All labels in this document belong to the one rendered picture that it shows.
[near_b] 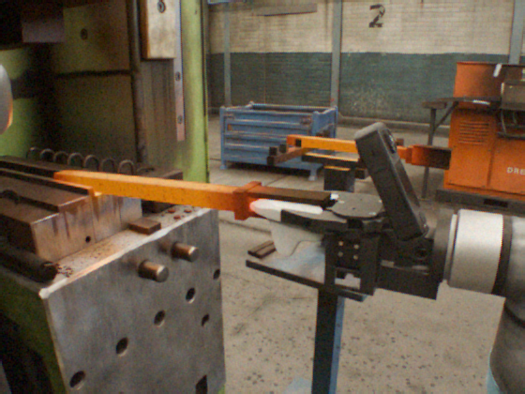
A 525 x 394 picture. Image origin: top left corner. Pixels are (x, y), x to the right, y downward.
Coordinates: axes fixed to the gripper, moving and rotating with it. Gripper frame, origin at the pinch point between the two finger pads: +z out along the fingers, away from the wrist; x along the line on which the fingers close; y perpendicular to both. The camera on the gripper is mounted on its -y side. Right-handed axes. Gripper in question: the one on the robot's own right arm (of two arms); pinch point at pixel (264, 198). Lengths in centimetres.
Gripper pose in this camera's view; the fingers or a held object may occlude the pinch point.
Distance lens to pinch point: 45.7
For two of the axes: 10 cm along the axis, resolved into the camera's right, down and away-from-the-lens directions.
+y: 0.2, 9.5, 3.1
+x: 4.7, -2.8, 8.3
